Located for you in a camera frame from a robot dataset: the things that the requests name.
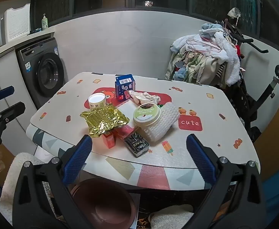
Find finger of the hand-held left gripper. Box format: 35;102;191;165
0;101;26;127
0;86;15;108

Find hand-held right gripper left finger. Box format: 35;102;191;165
12;135;93;229

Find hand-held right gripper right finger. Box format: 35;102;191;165
186;134;267;229

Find small orange box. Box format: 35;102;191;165
102;131;117;149

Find gold foil bag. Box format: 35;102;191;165
80;105;130;139

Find white bubble plastic packaging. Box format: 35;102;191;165
141;101;180;146

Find brown plastic bin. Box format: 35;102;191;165
67;178;136;229

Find white labelled paper cup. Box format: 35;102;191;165
88;93;107;111

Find black snack packet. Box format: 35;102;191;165
124;132;150;158

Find round yogurt tub lid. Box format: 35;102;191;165
133;102;162;128

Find blue drink carton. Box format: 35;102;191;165
115;74;135;102

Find patterned folding table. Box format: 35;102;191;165
26;72;261;191

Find white counter cabinet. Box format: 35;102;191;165
0;26;56;160

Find person's left leg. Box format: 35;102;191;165
0;153;52;220

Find person's leg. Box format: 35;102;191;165
148;204;195;229
0;153;52;220

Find grey washing machine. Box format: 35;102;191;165
15;37;66;111

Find pink packet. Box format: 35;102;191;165
113;124;140;140

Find person's right leg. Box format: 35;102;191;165
148;204;195;229

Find white perforated laundry basket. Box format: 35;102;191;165
1;3;31;46

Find pump soap bottle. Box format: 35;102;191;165
41;14;49;31

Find brown wooden panel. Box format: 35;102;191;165
254;93;279;182

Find crumpled beige paper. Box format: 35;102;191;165
129;90;161;105

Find blue cloth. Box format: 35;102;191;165
259;169;279;229

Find pile of clothes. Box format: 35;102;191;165
165;23;246;87

